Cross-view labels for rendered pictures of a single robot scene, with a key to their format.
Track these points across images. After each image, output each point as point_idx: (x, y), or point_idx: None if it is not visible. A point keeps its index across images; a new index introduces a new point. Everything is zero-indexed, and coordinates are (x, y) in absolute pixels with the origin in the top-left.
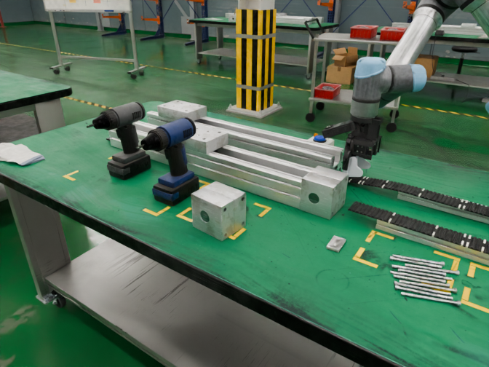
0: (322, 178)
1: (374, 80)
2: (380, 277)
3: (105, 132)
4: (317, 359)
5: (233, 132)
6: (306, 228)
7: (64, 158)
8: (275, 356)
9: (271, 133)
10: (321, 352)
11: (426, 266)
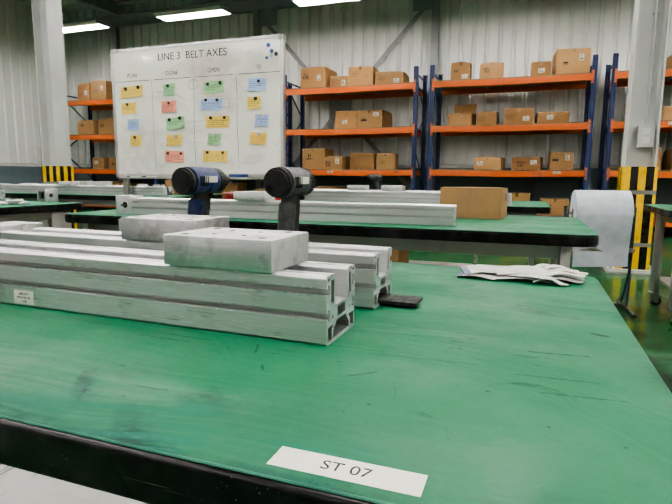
0: (15, 222)
1: None
2: None
3: (469, 316)
4: (21, 492)
5: (103, 247)
6: None
7: (430, 279)
8: (83, 487)
9: (11, 248)
10: (8, 500)
11: None
